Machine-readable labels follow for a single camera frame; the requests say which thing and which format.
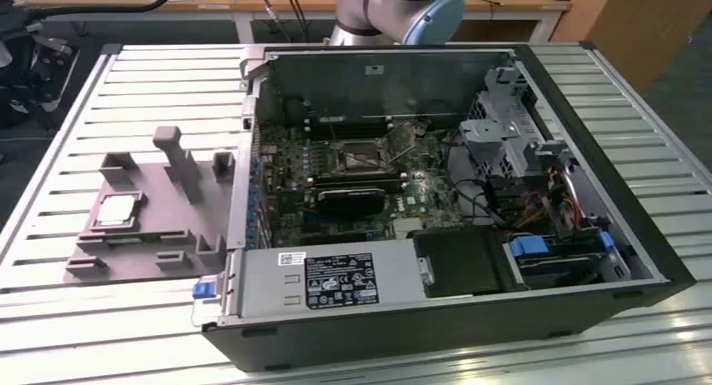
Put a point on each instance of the white barcode sticker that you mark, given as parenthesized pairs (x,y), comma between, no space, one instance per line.
(291,258)

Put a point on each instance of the metal drive cage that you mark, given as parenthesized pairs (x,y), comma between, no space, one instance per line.
(489,139)

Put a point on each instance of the black PC case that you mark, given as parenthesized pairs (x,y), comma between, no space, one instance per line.
(389,343)

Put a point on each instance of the silver CPU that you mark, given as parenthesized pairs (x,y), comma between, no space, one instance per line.
(116,210)

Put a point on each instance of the black graphics card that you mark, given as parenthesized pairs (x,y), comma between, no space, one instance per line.
(350,203)

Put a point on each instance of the wooden desk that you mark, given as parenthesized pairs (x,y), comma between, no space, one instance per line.
(222,3)

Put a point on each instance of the black power supply label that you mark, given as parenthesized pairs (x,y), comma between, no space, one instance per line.
(339,283)

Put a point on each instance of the grey power supply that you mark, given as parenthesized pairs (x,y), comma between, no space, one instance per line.
(260,285)

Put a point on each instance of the green motherboard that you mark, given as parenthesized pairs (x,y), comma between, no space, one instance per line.
(427,193)

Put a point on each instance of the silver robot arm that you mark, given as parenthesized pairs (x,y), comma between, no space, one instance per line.
(383,10)

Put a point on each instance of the blue case latch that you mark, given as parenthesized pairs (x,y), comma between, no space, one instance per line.
(203,289)

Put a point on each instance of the grey parts rack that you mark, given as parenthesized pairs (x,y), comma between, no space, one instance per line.
(161,218)

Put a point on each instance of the black RAM slot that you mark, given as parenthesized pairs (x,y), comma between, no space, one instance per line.
(347,123)
(355,178)
(347,134)
(360,187)

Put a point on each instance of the wooden cabinet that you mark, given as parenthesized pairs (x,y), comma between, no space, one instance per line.
(640,26)

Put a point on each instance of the black plastic shroud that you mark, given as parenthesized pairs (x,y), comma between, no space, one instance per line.
(461,264)

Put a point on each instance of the CPU socket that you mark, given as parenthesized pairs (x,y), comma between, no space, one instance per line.
(360,158)

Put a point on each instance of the blue disk carrier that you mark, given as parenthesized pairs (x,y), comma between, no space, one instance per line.
(527,245)

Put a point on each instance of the small silver heat sink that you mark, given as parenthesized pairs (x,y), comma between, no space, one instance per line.
(407,228)

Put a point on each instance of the green RAM stick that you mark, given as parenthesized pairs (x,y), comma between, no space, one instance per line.
(133,238)

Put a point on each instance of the blue drive clip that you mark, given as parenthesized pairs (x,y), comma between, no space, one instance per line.
(605,241)

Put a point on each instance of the metal locking lever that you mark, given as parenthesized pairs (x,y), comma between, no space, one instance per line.
(334,133)

